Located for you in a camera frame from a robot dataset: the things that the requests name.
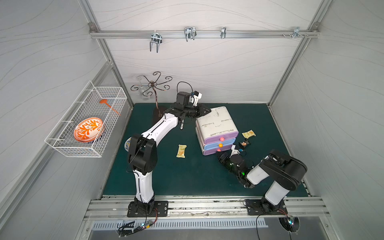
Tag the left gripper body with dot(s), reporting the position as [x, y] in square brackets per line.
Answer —
[197, 110]

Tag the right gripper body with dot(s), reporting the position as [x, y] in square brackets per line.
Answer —
[226, 157]

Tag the white drawer cabinet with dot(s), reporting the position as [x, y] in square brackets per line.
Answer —
[218, 122]

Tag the black cookie packet one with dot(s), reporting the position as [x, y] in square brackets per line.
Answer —
[244, 144]

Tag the purple drawer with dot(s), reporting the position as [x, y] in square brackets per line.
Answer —
[214, 139]
[210, 152]

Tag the gold cookie packet two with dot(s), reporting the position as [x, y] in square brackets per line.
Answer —
[248, 134]

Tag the blue drawer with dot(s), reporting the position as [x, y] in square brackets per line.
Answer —
[216, 145]

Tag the gold cookie packet one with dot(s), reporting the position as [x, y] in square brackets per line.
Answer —
[181, 151]

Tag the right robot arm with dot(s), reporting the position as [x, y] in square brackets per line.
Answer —
[286, 171]

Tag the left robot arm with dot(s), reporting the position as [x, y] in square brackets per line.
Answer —
[143, 154]

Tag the black metal mug tree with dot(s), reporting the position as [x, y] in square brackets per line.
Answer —
[150, 87]

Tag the white vent grille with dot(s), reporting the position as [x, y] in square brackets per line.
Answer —
[184, 224]

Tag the blue yellow patterned bowl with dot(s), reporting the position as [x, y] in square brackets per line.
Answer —
[127, 144]

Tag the metal hook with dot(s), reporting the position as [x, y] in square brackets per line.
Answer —
[190, 33]
[156, 40]
[223, 32]
[296, 34]

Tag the right round controller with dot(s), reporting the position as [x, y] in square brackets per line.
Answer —
[290, 224]

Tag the orange spatula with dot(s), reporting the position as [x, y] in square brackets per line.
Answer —
[105, 101]

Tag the orange patterned plate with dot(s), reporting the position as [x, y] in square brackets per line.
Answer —
[89, 130]

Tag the left wiring bundle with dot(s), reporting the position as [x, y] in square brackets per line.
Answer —
[132, 228]

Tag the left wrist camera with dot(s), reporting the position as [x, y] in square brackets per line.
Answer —
[184, 98]

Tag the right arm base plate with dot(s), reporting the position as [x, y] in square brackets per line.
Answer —
[263, 207]

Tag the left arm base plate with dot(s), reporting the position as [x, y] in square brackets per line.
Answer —
[138, 209]

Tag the white wire basket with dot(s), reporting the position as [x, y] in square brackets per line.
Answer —
[87, 105]

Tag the aluminium top rail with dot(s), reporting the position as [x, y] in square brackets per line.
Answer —
[201, 34]

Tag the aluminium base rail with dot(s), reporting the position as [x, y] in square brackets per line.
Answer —
[187, 207]

